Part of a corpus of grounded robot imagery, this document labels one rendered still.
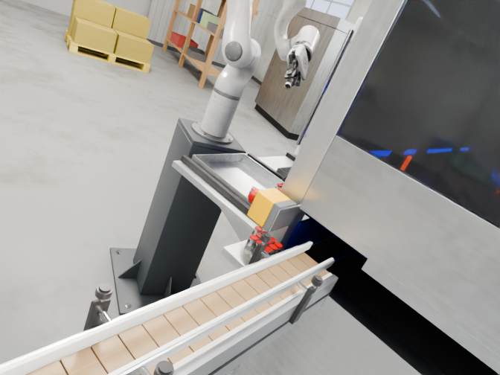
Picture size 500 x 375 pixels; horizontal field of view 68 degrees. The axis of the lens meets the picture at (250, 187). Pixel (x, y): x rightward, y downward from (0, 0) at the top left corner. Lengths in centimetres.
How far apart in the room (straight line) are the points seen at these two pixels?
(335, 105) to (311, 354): 60
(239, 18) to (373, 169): 91
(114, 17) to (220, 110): 499
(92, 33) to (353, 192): 544
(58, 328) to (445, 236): 148
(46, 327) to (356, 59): 151
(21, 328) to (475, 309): 155
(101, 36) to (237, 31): 464
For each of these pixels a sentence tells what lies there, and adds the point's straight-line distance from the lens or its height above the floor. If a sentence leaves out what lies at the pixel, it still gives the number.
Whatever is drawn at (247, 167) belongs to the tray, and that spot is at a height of 88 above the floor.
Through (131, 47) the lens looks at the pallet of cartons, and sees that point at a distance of 615.
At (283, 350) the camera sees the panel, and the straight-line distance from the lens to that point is 105.
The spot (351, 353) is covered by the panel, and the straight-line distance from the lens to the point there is 95.
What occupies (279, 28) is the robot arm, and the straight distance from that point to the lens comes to 153.
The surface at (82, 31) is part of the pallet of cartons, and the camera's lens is 600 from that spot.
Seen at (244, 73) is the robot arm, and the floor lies 115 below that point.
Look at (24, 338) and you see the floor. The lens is 176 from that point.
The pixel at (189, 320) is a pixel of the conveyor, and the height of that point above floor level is 93.
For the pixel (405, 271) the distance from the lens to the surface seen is 83.
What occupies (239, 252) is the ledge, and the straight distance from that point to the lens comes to 89.
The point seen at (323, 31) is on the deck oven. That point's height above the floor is 154.
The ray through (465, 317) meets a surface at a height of 104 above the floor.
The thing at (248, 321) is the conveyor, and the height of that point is 93.
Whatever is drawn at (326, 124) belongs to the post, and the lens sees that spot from 86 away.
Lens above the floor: 136
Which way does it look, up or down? 23 degrees down
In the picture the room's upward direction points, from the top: 24 degrees clockwise
